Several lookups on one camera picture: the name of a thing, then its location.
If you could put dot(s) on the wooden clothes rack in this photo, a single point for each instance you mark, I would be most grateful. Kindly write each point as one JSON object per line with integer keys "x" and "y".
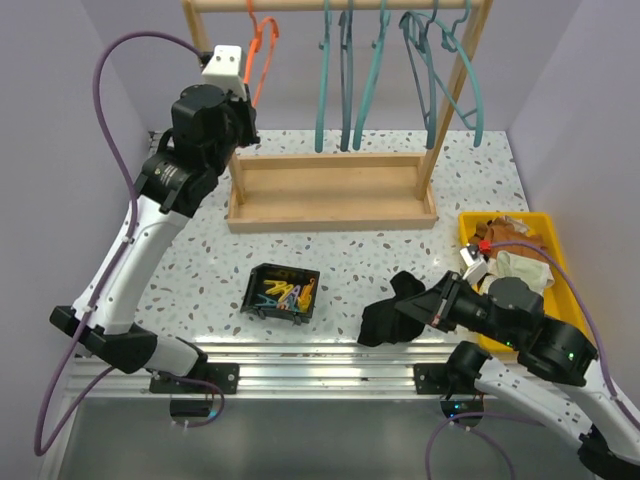
{"x": 349, "y": 190}

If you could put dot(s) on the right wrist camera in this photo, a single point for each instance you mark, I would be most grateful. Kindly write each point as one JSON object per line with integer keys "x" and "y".
{"x": 475, "y": 258}

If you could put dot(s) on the black underwear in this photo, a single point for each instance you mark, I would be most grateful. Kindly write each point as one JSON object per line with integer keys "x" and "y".
{"x": 383, "y": 323}

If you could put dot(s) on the teal hanger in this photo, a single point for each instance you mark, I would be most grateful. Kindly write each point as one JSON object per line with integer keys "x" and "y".
{"x": 373, "y": 74}
{"x": 461, "y": 24}
{"x": 324, "y": 46}
{"x": 415, "y": 35}

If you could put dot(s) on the black clip box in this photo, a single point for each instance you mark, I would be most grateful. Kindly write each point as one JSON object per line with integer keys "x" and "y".
{"x": 289, "y": 307}

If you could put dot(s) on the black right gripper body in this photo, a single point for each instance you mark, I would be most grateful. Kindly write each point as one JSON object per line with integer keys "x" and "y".
{"x": 470, "y": 312}

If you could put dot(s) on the yellow clothespin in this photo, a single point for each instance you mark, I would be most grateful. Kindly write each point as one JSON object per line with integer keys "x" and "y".
{"x": 277, "y": 287}

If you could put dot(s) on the orange clothespin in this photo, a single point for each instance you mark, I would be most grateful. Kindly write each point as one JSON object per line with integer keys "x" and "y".
{"x": 306, "y": 293}

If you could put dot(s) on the teal clothespin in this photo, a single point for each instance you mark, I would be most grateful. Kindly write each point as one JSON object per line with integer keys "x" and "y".
{"x": 264, "y": 301}

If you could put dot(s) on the brown underwear in bin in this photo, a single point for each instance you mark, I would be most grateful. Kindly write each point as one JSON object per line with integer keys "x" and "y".
{"x": 499, "y": 231}

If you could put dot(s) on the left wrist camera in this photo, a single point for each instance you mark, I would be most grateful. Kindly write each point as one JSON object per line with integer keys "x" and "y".
{"x": 225, "y": 70}

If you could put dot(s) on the yellow plastic bin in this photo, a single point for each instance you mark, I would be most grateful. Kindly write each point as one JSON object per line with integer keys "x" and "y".
{"x": 559, "y": 301}

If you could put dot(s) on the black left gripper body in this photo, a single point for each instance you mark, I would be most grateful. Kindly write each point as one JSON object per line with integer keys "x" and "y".
{"x": 240, "y": 120}

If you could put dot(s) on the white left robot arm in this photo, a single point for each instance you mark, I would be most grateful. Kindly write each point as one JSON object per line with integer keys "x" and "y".
{"x": 208, "y": 125}

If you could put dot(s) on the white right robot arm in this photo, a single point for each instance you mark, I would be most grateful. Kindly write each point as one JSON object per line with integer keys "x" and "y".
{"x": 589, "y": 417}

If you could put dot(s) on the pale green underwear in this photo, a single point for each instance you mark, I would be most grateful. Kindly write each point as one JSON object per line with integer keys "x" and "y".
{"x": 535, "y": 274}

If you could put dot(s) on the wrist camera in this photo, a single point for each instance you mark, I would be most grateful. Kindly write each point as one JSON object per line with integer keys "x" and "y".
{"x": 475, "y": 258}
{"x": 225, "y": 70}

